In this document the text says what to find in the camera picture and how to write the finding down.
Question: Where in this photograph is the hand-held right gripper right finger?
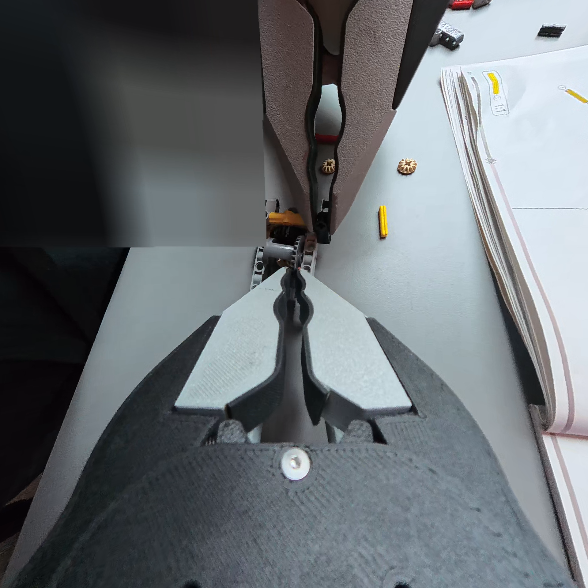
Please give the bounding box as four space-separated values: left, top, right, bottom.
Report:
294 270 413 427

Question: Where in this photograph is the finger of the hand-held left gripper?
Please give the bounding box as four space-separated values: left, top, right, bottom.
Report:
257 0 322 232
328 0 413 235

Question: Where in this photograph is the white lego instruction booklet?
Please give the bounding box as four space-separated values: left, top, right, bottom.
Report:
439 43 588 575

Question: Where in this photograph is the pile of lego pieces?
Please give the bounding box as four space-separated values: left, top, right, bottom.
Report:
429 0 493 50

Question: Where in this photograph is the person's left hand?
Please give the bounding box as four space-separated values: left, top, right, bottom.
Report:
322 51 344 86

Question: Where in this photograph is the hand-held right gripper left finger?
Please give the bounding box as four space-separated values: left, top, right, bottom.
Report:
174 268 295 432

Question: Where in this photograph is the grey lego frame assembly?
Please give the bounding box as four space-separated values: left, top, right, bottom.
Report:
250 198 334 322

